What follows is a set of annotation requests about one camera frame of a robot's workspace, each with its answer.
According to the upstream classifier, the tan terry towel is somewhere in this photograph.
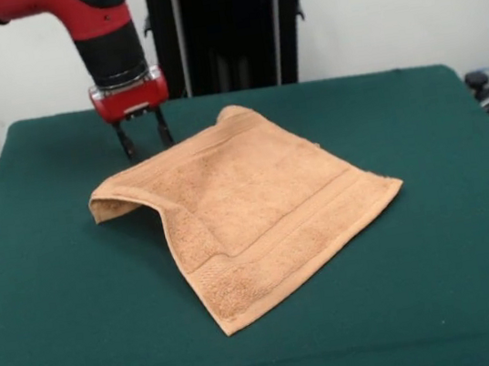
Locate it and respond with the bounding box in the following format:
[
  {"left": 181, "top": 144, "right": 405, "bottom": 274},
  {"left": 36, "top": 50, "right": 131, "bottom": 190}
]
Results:
[{"left": 76, "top": 81, "right": 423, "bottom": 355}]

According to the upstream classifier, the dark green table cloth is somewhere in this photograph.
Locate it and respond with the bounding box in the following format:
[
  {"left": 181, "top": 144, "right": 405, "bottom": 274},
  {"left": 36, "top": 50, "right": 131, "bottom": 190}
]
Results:
[{"left": 0, "top": 49, "right": 489, "bottom": 366}]

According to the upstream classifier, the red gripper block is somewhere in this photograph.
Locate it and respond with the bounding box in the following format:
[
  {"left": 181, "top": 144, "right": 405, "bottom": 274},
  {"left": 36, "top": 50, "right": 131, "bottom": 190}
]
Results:
[{"left": 86, "top": 63, "right": 179, "bottom": 166}]

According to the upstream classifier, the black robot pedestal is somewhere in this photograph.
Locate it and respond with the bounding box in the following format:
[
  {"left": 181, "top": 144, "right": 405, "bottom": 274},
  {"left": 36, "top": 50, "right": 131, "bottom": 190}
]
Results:
[{"left": 128, "top": 0, "right": 318, "bottom": 106}]

